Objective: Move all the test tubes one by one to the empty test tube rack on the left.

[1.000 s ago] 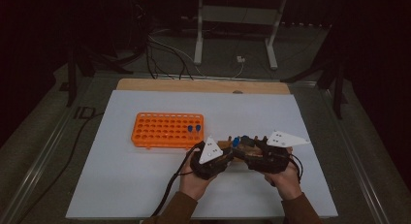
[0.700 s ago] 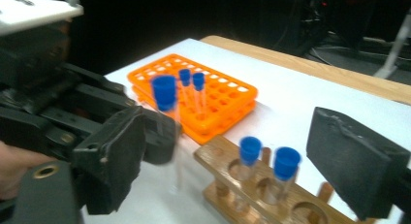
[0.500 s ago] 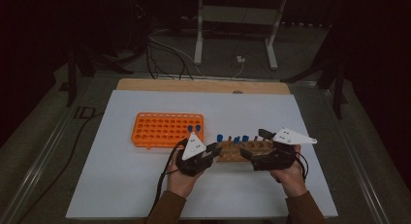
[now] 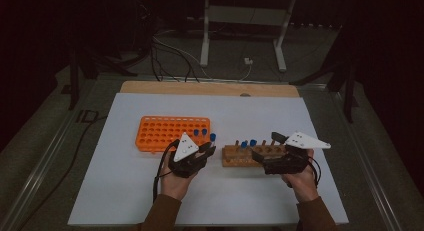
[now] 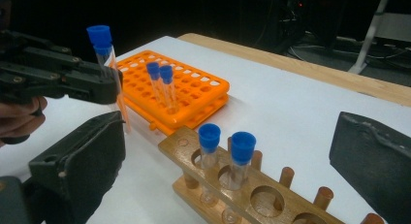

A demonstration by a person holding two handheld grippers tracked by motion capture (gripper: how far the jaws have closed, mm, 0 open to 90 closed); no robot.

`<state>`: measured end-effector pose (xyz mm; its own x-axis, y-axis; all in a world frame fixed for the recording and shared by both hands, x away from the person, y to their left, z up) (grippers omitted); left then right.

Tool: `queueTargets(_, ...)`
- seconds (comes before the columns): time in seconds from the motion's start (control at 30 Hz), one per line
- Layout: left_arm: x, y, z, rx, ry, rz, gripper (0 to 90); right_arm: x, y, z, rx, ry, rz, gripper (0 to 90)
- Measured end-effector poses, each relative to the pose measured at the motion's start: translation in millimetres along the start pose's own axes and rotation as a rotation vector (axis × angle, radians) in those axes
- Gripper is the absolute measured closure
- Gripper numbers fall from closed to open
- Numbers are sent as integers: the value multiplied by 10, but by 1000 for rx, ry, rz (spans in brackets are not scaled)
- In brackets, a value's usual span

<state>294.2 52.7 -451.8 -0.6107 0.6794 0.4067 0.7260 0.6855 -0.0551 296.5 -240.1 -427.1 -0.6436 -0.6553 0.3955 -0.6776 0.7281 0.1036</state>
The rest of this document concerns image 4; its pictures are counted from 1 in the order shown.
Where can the white table sheet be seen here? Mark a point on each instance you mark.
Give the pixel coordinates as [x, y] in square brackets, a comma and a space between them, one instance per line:
[216, 197]

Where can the wooden test tube rack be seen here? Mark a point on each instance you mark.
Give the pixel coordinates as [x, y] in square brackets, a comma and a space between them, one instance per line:
[238, 157]

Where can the dark equipment rack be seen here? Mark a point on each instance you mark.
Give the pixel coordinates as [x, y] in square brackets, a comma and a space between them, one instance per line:
[144, 21]

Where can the person's right hand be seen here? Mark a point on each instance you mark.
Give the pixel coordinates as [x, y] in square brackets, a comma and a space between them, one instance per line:
[301, 186]

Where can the blue capped test tube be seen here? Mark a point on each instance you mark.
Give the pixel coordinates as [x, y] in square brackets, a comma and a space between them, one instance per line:
[244, 145]
[204, 131]
[253, 143]
[196, 132]
[212, 137]

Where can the orange plastic test tube rack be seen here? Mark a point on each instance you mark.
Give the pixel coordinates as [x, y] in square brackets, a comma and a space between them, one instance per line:
[156, 132]

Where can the black tripod stand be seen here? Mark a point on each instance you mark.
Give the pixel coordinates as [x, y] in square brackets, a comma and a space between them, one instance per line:
[75, 74]
[348, 91]

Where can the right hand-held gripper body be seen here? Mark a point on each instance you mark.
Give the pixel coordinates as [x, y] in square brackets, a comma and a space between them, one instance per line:
[283, 162]

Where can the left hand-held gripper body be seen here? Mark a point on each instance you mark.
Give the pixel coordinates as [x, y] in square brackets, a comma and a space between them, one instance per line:
[186, 164]

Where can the white metal stand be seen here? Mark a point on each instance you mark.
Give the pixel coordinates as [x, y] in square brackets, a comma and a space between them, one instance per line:
[246, 16]

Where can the metal floor rail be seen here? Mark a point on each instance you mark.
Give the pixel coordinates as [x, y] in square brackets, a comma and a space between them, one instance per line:
[43, 157]
[366, 164]

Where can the person's left hand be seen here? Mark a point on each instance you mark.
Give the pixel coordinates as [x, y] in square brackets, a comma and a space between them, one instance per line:
[175, 186]

